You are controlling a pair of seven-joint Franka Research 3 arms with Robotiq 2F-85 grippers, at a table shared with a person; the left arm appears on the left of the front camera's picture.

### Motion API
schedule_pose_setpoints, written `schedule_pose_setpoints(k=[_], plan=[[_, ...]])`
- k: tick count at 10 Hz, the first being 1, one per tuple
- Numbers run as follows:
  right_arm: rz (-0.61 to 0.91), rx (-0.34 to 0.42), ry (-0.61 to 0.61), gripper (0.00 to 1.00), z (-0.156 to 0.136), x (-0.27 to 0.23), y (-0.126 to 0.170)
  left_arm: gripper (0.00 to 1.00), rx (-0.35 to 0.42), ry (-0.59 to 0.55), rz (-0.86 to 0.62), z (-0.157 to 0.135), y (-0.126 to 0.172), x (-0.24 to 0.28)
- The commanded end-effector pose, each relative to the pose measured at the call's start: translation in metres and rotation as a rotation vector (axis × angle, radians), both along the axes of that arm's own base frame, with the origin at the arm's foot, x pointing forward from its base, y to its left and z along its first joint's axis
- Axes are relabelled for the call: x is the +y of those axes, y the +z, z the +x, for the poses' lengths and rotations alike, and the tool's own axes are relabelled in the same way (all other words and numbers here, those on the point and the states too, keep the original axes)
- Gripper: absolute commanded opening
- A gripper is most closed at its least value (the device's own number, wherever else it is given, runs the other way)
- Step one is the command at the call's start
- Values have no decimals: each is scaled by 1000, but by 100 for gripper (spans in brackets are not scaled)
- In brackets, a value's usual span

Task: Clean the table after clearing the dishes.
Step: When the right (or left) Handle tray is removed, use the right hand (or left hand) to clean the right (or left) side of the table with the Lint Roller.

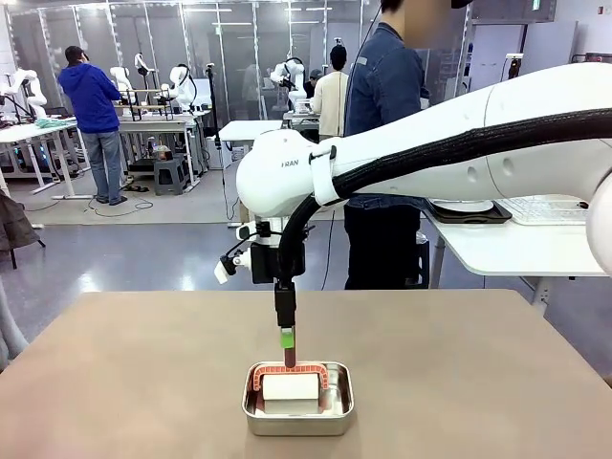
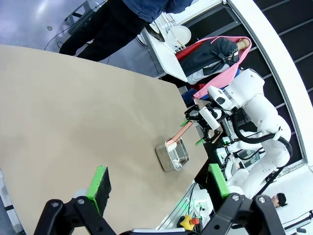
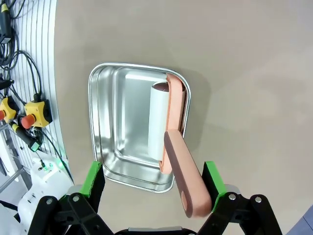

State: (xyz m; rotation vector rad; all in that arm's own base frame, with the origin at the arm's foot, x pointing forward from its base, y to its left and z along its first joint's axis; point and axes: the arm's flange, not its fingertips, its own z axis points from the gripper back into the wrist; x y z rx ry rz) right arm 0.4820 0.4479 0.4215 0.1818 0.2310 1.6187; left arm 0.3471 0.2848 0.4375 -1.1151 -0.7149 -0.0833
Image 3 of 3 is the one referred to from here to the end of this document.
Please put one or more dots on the green-tipped right gripper right finger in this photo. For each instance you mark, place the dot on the green-tipped right gripper right finger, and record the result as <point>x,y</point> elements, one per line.
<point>244,215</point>

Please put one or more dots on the green-tipped right gripper left finger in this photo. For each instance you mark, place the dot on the green-tipped right gripper left finger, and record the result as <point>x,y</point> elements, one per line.
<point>73,213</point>

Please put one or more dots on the pink lint roller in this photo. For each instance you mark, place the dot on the pink lint roller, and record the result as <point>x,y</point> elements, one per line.
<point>157,117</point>

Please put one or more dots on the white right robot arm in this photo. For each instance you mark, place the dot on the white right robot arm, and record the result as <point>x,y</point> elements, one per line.
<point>36,186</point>

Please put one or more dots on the green-lit black plug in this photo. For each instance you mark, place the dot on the green-lit black plug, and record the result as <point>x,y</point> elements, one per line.
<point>35,146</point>

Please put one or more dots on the rectangular stainless steel tray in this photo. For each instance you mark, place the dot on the rectangular stainless steel tray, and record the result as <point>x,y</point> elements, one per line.
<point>117,117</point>

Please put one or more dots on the yellow emergency stop button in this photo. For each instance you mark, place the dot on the yellow emergency stop button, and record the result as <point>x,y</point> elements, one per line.
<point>36,112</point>
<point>7,107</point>

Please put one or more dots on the black connector with yellow label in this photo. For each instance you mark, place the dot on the black connector with yellow label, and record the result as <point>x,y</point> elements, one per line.
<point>5,22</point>

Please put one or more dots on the slotted aluminium base plate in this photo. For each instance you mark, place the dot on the slotted aluminium base plate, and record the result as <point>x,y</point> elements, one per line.
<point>49,61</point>

